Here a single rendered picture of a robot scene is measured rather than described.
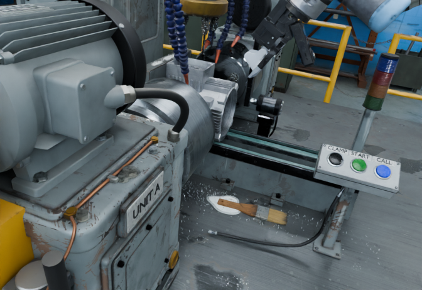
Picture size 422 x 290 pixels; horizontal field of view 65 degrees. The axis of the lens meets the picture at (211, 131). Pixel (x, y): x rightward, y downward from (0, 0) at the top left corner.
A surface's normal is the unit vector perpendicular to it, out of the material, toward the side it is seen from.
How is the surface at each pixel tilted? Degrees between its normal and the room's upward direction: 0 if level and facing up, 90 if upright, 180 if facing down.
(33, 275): 0
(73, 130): 90
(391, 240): 0
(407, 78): 90
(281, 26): 90
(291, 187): 90
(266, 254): 0
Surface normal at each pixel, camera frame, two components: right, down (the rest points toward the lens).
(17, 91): 0.90, -0.11
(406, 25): -0.34, 0.40
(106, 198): 0.11, -0.88
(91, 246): 0.73, 0.38
